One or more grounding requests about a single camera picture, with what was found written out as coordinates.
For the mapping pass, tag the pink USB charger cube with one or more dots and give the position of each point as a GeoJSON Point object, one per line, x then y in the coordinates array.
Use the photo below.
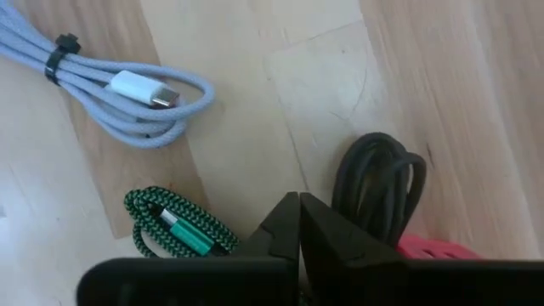
{"type": "Point", "coordinates": [429, 250]}

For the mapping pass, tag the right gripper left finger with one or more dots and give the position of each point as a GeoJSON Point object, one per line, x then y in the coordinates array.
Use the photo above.
{"type": "Point", "coordinates": [280, 238]}

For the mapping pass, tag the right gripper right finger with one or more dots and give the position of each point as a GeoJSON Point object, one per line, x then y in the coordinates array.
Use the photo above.
{"type": "Point", "coordinates": [340, 255]}

